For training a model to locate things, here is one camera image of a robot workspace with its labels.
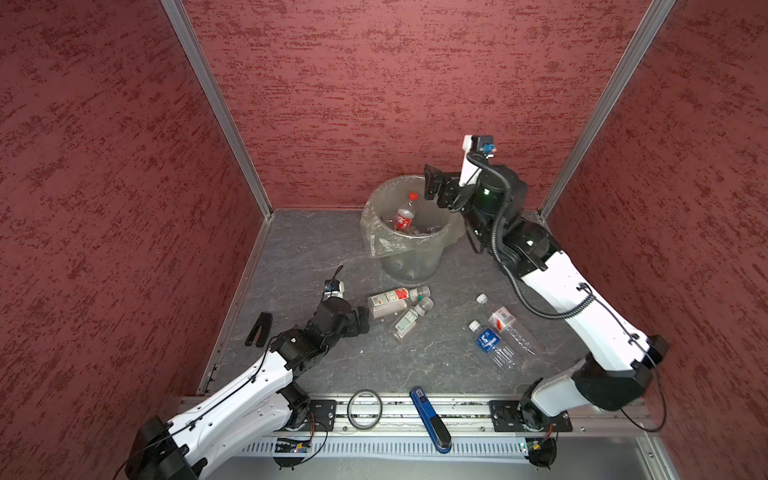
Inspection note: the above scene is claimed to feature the blue label bottle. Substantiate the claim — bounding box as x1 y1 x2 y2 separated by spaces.
468 320 518 370

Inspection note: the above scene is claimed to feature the blue black handheld tool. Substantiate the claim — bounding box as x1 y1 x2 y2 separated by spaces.
409 387 452 454

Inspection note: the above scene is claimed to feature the clear plastic bin liner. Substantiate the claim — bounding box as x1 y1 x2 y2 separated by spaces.
360 175 465 258

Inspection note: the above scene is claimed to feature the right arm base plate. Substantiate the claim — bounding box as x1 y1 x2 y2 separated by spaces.
488 400 573 435

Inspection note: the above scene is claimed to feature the left small circuit board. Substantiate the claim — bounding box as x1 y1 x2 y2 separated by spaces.
272 438 313 469

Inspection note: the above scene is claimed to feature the green white label small bottle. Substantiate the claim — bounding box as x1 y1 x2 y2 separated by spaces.
393 297 434 341

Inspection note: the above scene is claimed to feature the grey plastic waste bin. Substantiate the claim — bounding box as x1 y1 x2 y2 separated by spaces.
367 176 466 286

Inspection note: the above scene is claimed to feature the red white label square bottle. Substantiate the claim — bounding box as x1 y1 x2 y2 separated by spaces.
367 286 431 319

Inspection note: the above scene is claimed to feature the small circuit board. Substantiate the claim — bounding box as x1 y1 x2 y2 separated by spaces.
526 437 558 470
272 438 313 469

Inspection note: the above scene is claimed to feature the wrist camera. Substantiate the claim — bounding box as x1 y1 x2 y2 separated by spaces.
322 279 345 301
459 135 496 187

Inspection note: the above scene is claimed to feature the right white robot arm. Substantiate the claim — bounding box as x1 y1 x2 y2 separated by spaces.
424 163 669 431

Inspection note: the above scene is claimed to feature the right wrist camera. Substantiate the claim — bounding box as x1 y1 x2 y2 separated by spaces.
459 135 496 187

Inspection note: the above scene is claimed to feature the right corner aluminium post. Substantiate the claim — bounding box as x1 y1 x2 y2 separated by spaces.
537 0 676 223

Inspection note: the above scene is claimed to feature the black rubber ring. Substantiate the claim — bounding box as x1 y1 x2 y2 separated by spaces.
346 389 384 431

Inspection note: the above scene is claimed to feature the corner aluminium post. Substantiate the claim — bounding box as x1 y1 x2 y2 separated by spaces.
161 0 274 222
537 0 676 223

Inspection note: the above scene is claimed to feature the right small circuit board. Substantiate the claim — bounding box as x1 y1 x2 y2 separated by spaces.
526 437 558 470

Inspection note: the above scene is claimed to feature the black clip on floor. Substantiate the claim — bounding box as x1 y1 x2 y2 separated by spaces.
244 312 273 348

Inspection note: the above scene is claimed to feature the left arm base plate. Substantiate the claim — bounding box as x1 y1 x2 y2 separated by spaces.
283 399 338 432

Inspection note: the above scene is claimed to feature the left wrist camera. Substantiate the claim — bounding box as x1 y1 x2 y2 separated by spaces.
322 279 345 301

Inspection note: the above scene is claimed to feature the red label cola bottle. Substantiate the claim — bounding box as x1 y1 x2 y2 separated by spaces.
393 192 419 232

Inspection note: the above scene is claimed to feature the left corner aluminium post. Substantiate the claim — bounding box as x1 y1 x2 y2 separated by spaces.
161 0 274 222

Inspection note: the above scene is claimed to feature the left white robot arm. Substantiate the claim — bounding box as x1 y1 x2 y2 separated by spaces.
120 297 370 479

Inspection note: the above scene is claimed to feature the aluminium front rail frame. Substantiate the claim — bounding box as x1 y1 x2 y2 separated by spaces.
232 393 679 479

